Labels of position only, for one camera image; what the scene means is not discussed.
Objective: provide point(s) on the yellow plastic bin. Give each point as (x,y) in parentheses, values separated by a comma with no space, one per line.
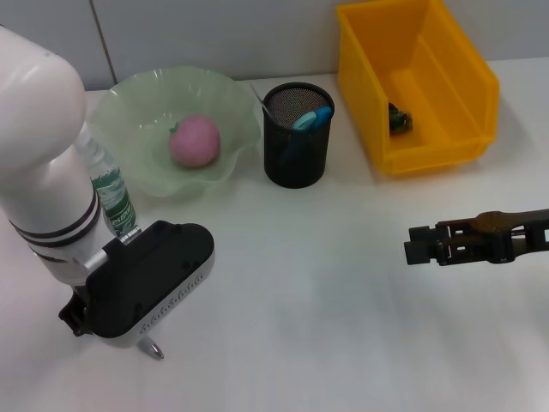
(446,129)

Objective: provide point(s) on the clear green-label water bottle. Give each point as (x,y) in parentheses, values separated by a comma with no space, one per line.
(113,197)

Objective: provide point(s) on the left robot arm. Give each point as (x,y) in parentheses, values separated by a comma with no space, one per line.
(38,150)

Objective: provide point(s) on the black mesh pen holder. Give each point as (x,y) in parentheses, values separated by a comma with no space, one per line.
(300,163)

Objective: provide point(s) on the green glass fruit plate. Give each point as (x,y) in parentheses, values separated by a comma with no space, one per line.
(128,111)

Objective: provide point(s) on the blue and teal scissors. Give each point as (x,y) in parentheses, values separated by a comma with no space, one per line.
(306,120)

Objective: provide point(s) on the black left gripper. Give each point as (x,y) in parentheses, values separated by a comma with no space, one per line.
(76,317)

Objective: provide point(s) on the clear plastic ruler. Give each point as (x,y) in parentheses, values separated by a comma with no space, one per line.
(259,99)

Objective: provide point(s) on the grey white ballpoint pen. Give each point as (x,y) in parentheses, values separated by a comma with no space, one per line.
(153,348)

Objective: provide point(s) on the pink toy peach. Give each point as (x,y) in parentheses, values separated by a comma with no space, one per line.
(193,141)

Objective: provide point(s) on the green plastic wrapper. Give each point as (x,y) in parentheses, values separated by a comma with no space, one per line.
(399,118)

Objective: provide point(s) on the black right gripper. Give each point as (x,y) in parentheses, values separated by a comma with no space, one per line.
(514,236)

